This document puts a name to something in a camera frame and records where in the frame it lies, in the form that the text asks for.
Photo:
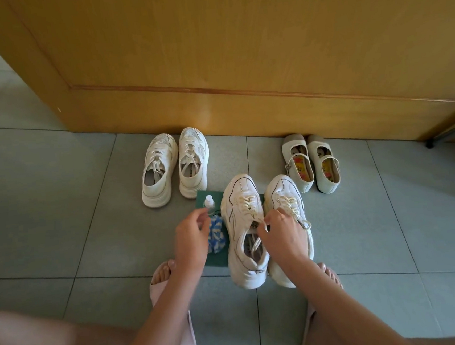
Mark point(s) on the pink slipper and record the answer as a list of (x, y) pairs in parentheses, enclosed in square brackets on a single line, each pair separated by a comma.
[(160, 291), (308, 322)]

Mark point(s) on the person's foot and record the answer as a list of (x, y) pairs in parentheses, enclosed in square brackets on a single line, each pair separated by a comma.
[(163, 272), (330, 275)]

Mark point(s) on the metal rod with black foot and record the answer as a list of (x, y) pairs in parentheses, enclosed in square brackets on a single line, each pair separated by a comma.
[(450, 132)]

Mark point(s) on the person's right hand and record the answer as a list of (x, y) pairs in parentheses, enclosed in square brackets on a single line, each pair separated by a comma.
[(284, 239)]

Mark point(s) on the person's left thumb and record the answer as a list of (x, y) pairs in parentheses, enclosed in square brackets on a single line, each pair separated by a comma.
[(206, 228)]

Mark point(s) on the person's right forearm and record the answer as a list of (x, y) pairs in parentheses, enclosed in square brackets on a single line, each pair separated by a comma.
[(337, 312)]

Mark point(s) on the small clear spray bottle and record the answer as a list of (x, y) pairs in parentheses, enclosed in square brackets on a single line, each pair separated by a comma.
[(209, 201)]

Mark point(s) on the person's right leg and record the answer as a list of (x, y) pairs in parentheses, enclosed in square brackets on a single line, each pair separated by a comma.
[(322, 344)]

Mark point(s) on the person's left hand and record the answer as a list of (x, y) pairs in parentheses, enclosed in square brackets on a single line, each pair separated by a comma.
[(189, 244)]

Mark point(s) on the green mat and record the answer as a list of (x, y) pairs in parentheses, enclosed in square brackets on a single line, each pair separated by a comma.
[(200, 199)]

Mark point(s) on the white chunky lace-up sneaker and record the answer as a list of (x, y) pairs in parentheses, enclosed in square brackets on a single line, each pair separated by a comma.
[(283, 191), (240, 201)]

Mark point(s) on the person's right foot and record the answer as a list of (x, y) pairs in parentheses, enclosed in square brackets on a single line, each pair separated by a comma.
[(330, 275)]

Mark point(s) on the person's left forearm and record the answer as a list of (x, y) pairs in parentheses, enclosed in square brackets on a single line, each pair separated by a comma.
[(158, 325)]

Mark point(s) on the blue patterned cloth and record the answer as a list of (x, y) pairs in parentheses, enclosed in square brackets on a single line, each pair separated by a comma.
[(218, 235)]

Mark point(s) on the white mesh sneaker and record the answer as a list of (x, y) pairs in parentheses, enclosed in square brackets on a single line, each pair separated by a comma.
[(193, 161), (161, 172)]

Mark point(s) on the person's right thumb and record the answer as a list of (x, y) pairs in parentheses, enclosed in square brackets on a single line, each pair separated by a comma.
[(261, 228)]

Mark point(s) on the person's left foot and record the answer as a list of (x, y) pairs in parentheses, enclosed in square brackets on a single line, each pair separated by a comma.
[(163, 272)]

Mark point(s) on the wooden door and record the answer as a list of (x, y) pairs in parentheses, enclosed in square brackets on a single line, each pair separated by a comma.
[(239, 48)]

